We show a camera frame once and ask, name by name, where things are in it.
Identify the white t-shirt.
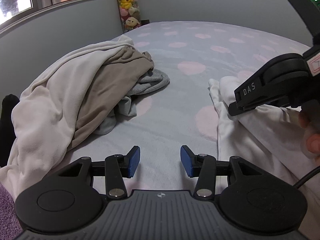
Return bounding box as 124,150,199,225
208,75,320,240

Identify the right hand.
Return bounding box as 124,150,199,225
298,100,319,166

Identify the cream garment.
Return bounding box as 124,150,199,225
1,35,134,199

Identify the grey knit garment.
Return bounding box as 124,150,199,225
93,69,170,135

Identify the taupe garment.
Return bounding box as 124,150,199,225
67,46,154,151

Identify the plush toy tube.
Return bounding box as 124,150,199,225
118,0,142,33

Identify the polka dot bed sheet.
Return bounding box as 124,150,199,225
61,22,308,191

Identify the black cable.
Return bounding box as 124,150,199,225
292,165,320,190

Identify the purple fluffy blanket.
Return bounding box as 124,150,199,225
0,185,23,240

